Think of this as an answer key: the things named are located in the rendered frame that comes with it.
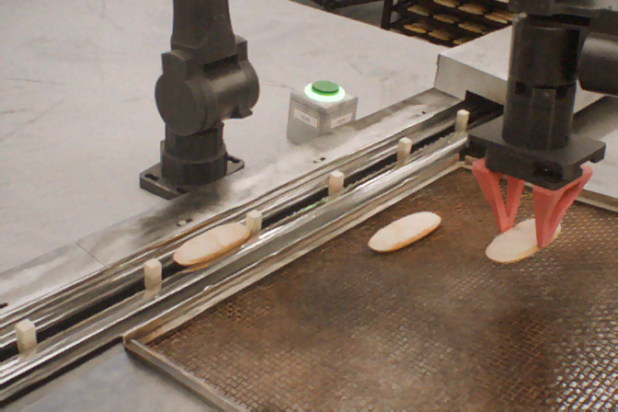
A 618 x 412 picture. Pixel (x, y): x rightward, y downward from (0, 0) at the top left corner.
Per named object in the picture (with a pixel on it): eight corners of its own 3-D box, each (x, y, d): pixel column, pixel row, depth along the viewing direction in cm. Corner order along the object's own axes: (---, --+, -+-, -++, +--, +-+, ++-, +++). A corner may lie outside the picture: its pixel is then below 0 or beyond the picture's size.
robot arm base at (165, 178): (196, 150, 111) (135, 186, 102) (197, 97, 106) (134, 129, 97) (247, 171, 107) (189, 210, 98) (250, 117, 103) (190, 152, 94)
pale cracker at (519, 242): (535, 216, 79) (537, 206, 78) (571, 230, 76) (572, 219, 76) (474, 254, 72) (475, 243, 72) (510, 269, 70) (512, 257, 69)
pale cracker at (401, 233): (421, 211, 88) (421, 202, 88) (449, 223, 86) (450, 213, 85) (359, 245, 82) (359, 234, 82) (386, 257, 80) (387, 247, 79)
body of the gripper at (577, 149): (566, 187, 65) (577, 99, 62) (463, 152, 72) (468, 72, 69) (606, 163, 69) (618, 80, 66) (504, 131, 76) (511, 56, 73)
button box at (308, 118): (316, 143, 123) (325, 75, 117) (356, 163, 119) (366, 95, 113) (279, 159, 117) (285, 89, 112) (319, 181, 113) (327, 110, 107)
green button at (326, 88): (323, 87, 115) (324, 77, 114) (344, 97, 113) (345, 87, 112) (303, 95, 113) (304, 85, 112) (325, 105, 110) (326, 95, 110)
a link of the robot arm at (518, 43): (533, -5, 69) (500, 7, 65) (613, 6, 65) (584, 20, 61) (525, 74, 72) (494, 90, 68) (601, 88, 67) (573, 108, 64)
